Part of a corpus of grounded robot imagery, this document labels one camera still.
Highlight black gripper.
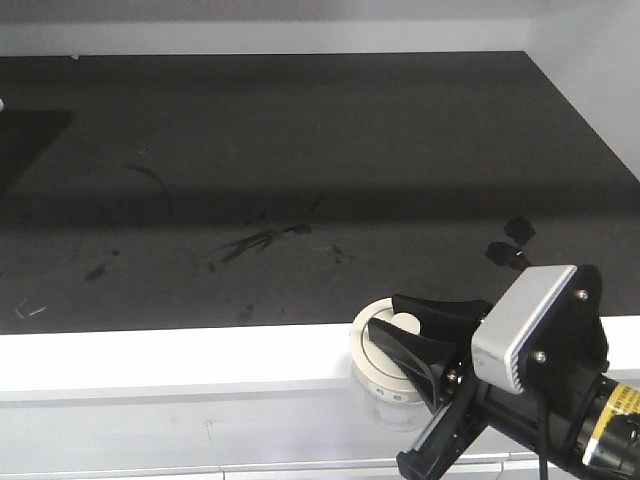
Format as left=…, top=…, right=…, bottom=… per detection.
left=368, top=294, right=548, bottom=479

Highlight black debris on shelf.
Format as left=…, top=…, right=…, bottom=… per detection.
left=484, top=216, right=536, bottom=272

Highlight glass jar with white lid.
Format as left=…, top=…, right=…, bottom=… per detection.
left=349, top=297, right=431, bottom=432

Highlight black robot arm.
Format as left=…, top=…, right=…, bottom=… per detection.
left=367, top=265, right=639, bottom=479

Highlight small metal staples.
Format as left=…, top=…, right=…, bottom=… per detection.
left=14, top=298, right=48, bottom=319

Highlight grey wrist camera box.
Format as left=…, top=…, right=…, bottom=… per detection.
left=471, top=265, right=577, bottom=395

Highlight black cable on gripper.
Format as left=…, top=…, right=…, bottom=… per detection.
left=534, top=394, right=551, bottom=480

